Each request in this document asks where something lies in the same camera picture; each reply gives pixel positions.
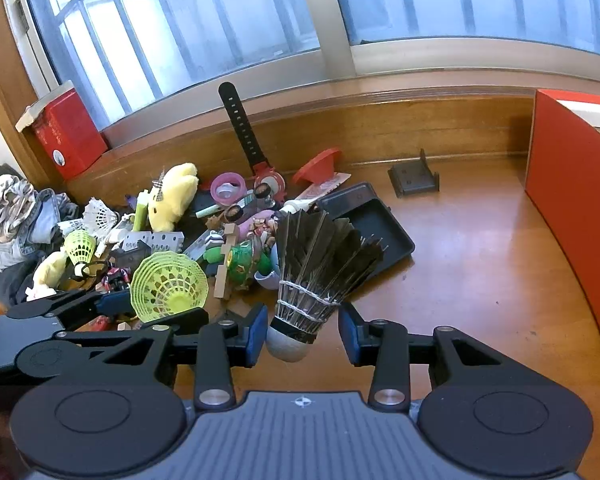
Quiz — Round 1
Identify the pink patterned packet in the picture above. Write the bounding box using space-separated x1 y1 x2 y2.
292 172 352 207

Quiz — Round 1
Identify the pink tape roll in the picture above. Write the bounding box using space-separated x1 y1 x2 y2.
210 171 247 206

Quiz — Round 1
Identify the black strap red watch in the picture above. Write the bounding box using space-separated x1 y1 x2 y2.
218 81 285 197

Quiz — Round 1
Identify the large yellow-green plastic shuttlecock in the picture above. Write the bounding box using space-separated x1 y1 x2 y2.
130 252 210 322

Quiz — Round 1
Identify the wooden desktop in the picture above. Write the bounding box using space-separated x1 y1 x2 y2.
55 157 600 441

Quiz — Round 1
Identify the red toy car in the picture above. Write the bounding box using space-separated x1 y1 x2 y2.
104 267 132 292

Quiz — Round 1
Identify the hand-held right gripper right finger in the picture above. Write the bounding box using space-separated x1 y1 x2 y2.
339 304 526 408

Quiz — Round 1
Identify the white tube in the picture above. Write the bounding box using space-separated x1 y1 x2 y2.
279 198 322 215

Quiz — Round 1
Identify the metal strip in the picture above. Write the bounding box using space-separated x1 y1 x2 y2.
182 230 216 262

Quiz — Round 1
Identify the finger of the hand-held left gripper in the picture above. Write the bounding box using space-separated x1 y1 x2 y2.
55 309 209 349
7 290 133 329

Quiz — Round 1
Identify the black metal bracket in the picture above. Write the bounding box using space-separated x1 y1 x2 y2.
387 149 440 197

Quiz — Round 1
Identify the white feather shuttlecock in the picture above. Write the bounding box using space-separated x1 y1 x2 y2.
81 198 119 237

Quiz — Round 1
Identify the small yellow-green plastic shuttlecock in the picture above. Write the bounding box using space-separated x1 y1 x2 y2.
63 230 98 266

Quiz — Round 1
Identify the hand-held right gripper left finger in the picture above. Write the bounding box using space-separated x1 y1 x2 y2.
100 305 269 409

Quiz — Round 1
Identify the black hair tie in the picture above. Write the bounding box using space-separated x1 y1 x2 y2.
71 260 107 282

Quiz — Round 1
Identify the pale yellow plush toy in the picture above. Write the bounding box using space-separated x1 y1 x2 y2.
30 249 72 302

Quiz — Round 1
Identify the red plastic funnel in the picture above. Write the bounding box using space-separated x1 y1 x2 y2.
292 147 342 186

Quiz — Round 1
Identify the window with metal frame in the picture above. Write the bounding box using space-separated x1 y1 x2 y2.
0 0 600 147

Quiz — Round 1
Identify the black feather shuttlecock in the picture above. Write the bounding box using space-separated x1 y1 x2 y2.
266 209 384 364

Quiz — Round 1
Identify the light green stick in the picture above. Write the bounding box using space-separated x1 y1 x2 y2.
133 189 151 234

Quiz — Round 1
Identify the wooden cross piece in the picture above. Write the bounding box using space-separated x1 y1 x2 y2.
214 225 239 301

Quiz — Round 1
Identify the black and white striped toy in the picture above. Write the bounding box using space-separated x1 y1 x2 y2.
204 229 227 264

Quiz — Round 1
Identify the light blue plastic cup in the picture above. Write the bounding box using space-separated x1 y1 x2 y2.
253 247 282 289

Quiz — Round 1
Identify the pile of clothes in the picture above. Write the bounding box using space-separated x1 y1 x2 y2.
0 162 82 317

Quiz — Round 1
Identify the grey perforated block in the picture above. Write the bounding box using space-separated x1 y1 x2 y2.
124 231 185 254

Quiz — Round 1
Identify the red tin with white lid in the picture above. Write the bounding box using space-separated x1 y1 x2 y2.
15 80 109 181

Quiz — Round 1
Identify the green plastic toy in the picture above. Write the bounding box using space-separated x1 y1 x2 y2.
227 242 272 287

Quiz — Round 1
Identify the large red box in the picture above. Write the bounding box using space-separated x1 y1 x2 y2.
524 88 600 313

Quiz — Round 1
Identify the black plastic tray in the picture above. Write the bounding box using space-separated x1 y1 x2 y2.
316 182 416 279

